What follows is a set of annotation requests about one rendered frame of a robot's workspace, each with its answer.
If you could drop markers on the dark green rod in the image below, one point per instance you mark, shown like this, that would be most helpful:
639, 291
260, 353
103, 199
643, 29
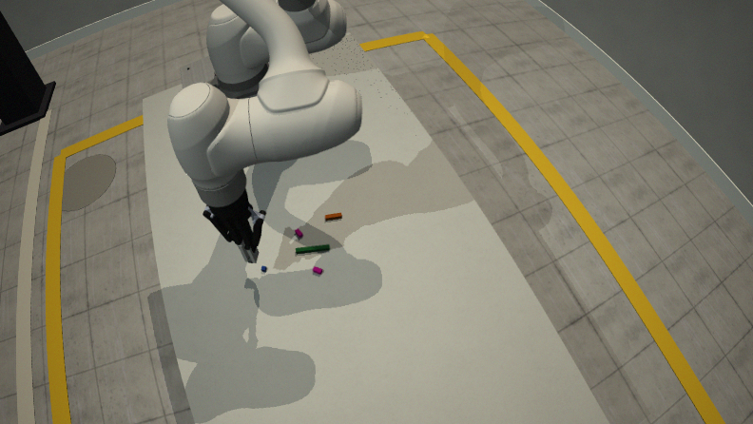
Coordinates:
310, 249

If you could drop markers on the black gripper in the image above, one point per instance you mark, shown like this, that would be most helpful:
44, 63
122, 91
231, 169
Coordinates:
242, 235

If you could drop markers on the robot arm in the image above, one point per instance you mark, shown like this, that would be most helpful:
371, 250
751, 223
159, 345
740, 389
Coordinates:
298, 112

